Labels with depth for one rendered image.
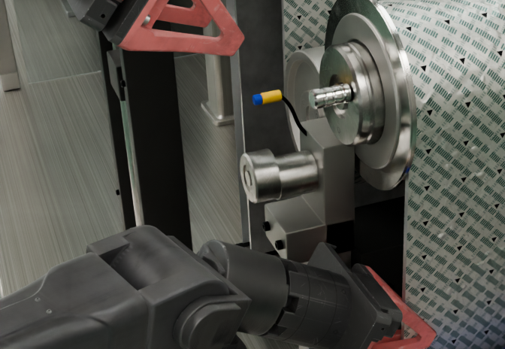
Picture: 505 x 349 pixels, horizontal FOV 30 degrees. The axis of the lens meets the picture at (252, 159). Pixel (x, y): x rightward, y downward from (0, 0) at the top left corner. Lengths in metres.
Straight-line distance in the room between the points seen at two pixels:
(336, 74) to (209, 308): 0.21
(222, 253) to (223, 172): 0.69
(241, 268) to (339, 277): 0.09
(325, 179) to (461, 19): 0.16
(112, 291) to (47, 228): 0.69
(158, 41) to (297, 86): 0.32
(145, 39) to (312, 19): 0.33
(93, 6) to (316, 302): 0.26
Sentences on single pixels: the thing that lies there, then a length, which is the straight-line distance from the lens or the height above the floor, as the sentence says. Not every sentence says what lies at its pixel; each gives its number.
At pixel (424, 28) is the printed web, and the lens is 0.66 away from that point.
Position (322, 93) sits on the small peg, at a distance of 0.65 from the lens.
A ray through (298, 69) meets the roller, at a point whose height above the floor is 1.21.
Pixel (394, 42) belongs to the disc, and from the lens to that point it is 0.63.
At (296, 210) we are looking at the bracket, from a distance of 0.76.
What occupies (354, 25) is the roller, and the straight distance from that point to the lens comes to 0.69.
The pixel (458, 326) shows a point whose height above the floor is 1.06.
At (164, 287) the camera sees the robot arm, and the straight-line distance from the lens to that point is 0.56.
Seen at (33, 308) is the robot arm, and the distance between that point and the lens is 0.54.
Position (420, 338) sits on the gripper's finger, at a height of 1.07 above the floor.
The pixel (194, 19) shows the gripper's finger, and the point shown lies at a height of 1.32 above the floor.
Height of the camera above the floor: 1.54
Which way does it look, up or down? 28 degrees down
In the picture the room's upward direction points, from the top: 3 degrees counter-clockwise
